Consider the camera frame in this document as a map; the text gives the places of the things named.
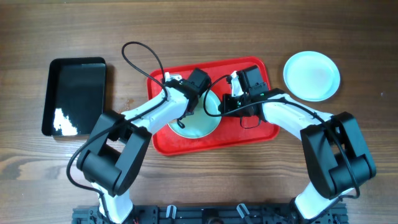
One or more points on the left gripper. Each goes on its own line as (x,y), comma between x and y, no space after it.
(189,110)

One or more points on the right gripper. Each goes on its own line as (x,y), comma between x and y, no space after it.
(229,107)

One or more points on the light blue plate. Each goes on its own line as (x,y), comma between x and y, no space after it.
(199,124)
(311,76)

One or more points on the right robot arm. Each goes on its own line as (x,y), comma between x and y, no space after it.
(337,157)

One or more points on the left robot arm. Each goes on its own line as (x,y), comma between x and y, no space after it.
(113,154)

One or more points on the red plastic serving tray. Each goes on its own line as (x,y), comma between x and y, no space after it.
(231,131)

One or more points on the black water tray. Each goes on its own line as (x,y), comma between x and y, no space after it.
(75,96)

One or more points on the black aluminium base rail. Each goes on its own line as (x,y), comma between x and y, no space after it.
(267,213)

